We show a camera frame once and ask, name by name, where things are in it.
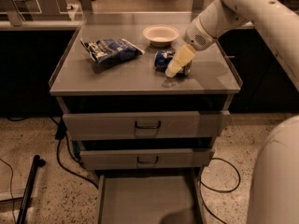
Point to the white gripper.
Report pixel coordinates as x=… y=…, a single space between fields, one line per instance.
x=196 y=35

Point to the blue pepsi can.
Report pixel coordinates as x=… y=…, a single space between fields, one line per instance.
x=163 y=58

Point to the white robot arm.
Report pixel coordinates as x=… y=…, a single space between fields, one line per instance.
x=274 y=189

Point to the top grey drawer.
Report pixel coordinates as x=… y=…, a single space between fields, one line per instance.
x=145 y=125

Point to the grey drawer cabinet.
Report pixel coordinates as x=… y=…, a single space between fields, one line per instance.
x=83 y=86

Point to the middle grey drawer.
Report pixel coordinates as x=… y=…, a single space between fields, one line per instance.
x=146 y=158

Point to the bottom grey open drawer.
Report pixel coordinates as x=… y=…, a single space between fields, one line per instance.
x=169 y=199

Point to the white paper bowl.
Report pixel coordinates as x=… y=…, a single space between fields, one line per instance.
x=160 y=35

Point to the blue chip bag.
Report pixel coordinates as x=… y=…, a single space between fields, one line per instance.
x=111 y=50

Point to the black metal bar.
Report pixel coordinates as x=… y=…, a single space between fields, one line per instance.
x=36 y=163

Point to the white horizontal rail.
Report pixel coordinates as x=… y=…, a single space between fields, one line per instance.
x=41 y=26

